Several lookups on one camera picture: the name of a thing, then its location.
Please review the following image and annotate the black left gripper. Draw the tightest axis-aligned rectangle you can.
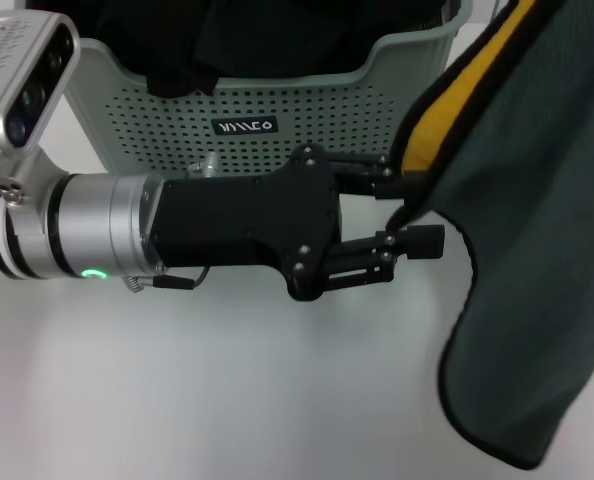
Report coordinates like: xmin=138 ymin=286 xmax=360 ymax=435
xmin=148 ymin=143 xmax=347 ymax=303

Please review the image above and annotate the dark green towel black trim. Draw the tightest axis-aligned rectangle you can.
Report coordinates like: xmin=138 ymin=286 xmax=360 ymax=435
xmin=385 ymin=0 xmax=594 ymax=472

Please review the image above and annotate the green perforated plastic storage basket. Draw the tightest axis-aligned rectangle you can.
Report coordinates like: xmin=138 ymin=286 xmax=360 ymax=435
xmin=62 ymin=0 xmax=474 ymax=177

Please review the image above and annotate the black cloth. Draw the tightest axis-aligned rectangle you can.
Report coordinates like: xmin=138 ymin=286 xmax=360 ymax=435
xmin=26 ymin=0 xmax=447 ymax=97

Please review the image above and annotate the left gripper cable with plug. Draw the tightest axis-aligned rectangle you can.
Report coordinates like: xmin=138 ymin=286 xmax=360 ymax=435
xmin=123 ymin=152 xmax=222 ymax=295

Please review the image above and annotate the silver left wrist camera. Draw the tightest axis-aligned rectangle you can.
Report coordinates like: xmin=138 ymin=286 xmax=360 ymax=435
xmin=0 ymin=11 xmax=82 ymax=165

